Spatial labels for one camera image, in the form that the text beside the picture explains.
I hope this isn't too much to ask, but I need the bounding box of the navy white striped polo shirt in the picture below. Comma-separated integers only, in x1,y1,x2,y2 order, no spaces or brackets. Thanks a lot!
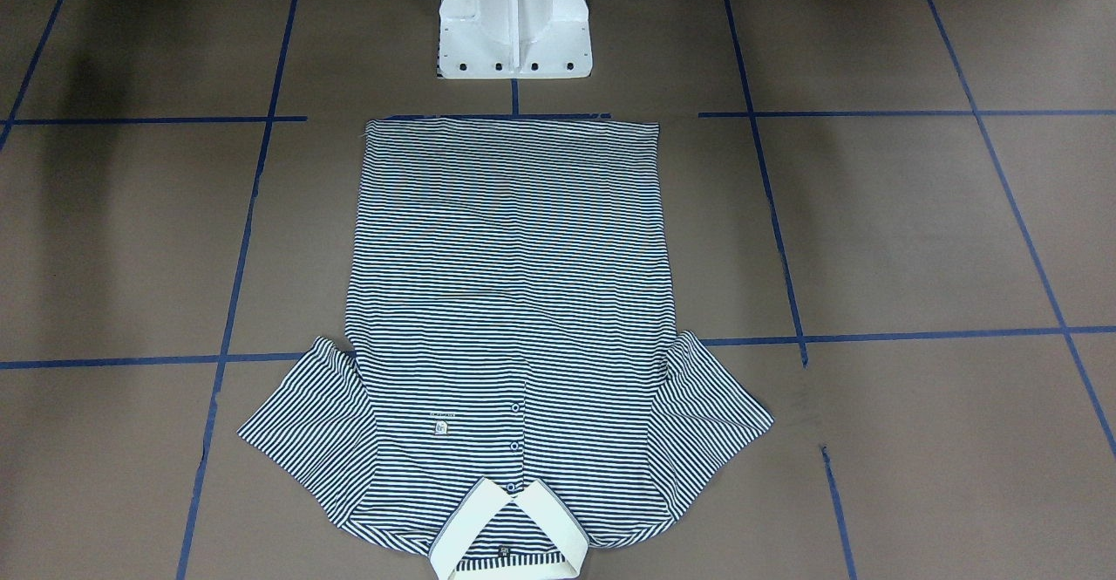
238,118,773,579

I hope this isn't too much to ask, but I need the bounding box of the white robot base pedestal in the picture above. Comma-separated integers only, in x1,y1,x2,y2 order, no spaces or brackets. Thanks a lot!
436,0,594,80

